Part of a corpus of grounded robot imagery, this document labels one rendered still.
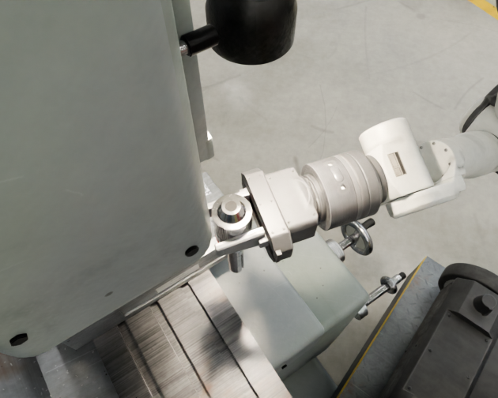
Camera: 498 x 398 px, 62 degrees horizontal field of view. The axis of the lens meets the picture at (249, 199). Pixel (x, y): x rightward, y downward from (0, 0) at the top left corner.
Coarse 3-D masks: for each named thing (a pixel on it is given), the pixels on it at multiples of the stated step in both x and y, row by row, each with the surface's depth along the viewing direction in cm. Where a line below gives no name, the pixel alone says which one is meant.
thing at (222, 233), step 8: (240, 200) 49; (216, 208) 48; (248, 208) 48; (216, 216) 48; (248, 216) 47; (216, 224) 47; (224, 224) 47; (232, 224) 47; (240, 224) 47; (248, 224) 48; (216, 232) 50; (224, 232) 48; (232, 232) 47; (240, 232) 48; (224, 240) 50
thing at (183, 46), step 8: (208, 24) 27; (192, 32) 26; (200, 32) 26; (208, 32) 26; (216, 32) 27; (184, 40) 26; (192, 40) 26; (200, 40) 26; (208, 40) 27; (216, 40) 27; (184, 48) 26; (192, 48) 26; (200, 48) 27; (208, 48) 27
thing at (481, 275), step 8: (456, 264) 119; (464, 264) 117; (448, 272) 118; (456, 272) 116; (464, 272) 114; (472, 272) 113; (480, 272) 112; (488, 272) 112; (440, 280) 122; (448, 280) 120; (480, 280) 111; (488, 280) 111; (496, 280) 111; (440, 288) 125; (488, 288) 111; (496, 288) 110
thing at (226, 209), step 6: (228, 198) 47; (234, 198) 47; (222, 204) 47; (228, 204) 47; (234, 204) 47; (240, 204) 47; (222, 210) 47; (228, 210) 46; (234, 210) 47; (240, 210) 47; (246, 210) 48; (222, 216) 47; (228, 216) 46; (234, 216) 46; (240, 216) 47; (228, 222) 47; (234, 222) 47
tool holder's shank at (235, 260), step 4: (236, 252) 55; (240, 252) 56; (228, 256) 58; (232, 256) 57; (236, 256) 57; (240, 256) 57; (228, 260) 59; (232, 260) 58; (236, 260) 58; (240, 260) 59; (228, 264) 61; (232, 264) 59; (236, 264) 59; (240, 264) 60; (232, 268) 61; (236, 268) 61; (240, 268) 61; (236, 272) 62
